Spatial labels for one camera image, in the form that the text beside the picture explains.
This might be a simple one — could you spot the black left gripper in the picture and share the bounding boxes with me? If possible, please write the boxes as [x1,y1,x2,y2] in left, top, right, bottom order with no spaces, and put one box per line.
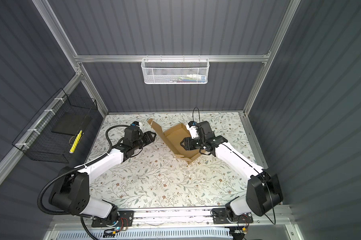
[132,130,155,152]

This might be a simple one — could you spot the brown cardboard box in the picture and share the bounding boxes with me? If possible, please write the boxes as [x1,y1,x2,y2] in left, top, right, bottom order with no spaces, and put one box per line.
[147,119,201,164]

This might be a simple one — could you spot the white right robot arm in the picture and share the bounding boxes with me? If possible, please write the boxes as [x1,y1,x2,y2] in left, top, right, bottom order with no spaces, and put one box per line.
[180,121,283,217]

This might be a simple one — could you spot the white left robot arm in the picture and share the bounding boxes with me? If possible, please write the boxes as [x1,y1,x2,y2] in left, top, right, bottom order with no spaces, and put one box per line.
[48,130,156,223]

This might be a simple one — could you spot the yellow marker pen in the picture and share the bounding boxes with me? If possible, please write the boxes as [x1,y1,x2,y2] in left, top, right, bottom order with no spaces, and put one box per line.
[69,130,83,154]

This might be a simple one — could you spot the items in white basket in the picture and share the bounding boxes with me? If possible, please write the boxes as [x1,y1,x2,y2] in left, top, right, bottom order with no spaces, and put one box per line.
[167,74,207,84]

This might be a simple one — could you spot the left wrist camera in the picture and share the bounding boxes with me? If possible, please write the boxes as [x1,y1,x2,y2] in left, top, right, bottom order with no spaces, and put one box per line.
[124,121,143,144]

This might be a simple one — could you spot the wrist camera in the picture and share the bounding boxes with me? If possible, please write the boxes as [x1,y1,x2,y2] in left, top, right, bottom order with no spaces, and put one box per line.
[186,121,199,139]
[124,121,143,144]

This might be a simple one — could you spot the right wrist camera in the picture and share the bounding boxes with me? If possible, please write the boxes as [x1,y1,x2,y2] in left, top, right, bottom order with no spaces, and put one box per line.
[186,121,199,139]

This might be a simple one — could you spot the white wire mesh basket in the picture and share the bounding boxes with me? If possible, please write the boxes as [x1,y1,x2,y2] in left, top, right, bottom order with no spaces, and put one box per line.
[141,58,210,85]

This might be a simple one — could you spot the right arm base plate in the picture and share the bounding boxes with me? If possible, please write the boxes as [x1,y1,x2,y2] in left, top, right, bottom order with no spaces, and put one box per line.
[210,208,253,225]

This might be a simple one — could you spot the black wire mesh basket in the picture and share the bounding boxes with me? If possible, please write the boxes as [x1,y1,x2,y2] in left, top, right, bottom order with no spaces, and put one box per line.
[12,91,98,164]

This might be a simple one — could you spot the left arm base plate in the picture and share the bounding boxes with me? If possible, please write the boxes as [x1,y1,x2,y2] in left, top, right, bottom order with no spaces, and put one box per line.
[91,211,134,228]

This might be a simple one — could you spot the aluminium enclosure frame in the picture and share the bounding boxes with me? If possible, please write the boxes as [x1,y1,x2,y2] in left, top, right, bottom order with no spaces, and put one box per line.
[0,0,302,240]

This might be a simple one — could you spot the white perforated front rail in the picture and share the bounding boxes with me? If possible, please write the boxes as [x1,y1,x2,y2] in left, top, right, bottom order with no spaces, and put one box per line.
[55,227,232,240]

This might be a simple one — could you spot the black corrugated cable conduit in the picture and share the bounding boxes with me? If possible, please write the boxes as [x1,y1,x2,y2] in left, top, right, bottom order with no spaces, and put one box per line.
[37,124,133,240]

